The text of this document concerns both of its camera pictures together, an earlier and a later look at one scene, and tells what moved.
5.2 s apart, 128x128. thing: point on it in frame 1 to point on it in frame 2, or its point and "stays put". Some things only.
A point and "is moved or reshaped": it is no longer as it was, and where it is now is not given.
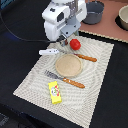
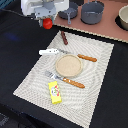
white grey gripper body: x=63 y=18 to x=42 y=9
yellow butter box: x=55 y=92 stays put
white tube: x=48 y=51 stays put
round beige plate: x=68 y=65 stays put
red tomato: x=75 y=44 is moved or reshaped
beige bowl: x=123 y=14 stays put
